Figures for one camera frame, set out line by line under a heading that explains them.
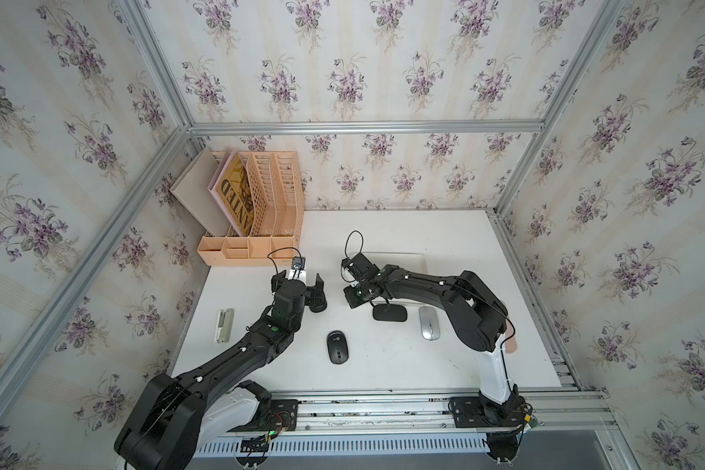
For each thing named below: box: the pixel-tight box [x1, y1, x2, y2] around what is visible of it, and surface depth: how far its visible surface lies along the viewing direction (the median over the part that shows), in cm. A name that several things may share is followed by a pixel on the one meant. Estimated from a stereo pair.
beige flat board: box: [169, 146, 232, 237], surface depth 92 cm
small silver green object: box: [214, 307, 235, 344], surface depth 88 cm
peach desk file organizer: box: [170, 147, 306, 267], surface depth 102 cm
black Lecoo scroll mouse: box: [327, 329, 350, 366], surface depth 85 cm
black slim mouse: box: [372, 303, 409, 323], surface depth 92 cm
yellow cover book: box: [207, 150, 256, 237], surface depth 101 cm
